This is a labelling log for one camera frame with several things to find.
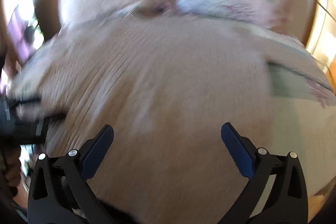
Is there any purple cloth on nightstand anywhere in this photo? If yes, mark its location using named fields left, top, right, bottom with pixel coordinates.
left=7, top=5, right=36, bottom=64

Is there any pale bed sheet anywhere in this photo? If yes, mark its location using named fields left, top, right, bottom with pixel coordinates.
left=230, top=22, right=335, bottom=196

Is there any green folded cloth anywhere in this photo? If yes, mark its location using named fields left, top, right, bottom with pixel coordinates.
left=268, top=63, right=317, bottom=101

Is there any beige ribbed knit garment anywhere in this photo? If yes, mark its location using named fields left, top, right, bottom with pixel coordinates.
left=11, top=18, right=272, bottom=223

